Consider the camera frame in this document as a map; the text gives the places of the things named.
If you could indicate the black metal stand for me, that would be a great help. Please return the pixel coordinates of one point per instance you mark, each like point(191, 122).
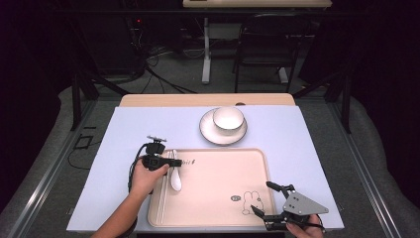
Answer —
point(345, 99)
point(79, 95)

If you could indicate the dark cabinet with red light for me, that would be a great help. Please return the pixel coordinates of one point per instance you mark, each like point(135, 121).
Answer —
point(109, 43)

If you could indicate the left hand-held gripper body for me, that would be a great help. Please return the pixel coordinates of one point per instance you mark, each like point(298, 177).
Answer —
point(153, 158)

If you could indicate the pale desk with white legs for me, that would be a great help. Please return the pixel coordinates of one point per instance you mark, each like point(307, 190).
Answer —
point(206, 49)

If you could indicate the beige plastic tray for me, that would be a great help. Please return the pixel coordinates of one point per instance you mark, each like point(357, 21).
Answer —
point(214, 188)

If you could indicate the white ribbed bowl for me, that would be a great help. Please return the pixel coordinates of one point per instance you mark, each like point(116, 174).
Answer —
point(228, 119)

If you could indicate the pale blue table mat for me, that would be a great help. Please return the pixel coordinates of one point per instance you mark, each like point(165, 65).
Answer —
point(132, 125)

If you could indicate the white chopstick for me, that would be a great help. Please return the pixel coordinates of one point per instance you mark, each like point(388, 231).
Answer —
point(163, 198)
point(160, 198)

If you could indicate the white ceramic spoon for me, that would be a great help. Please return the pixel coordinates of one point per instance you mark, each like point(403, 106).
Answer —
point(176, 180)

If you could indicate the aluminium floor rail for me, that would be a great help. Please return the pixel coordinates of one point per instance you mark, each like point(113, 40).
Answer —
point(366, 178)
point(43, 185)

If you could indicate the person's right hand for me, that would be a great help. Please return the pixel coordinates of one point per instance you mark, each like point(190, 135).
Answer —
point(305, 229)

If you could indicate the black chair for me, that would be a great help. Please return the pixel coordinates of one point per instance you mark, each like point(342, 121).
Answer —
point(267, 43)

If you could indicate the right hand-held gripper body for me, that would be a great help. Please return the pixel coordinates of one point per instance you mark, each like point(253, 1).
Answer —
point(302, 205)

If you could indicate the white plate with dark rim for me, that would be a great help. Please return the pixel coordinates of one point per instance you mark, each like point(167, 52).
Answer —
point(208, 132)

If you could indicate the person's left hand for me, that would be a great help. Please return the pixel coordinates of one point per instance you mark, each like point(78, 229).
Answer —
point(145, 181)

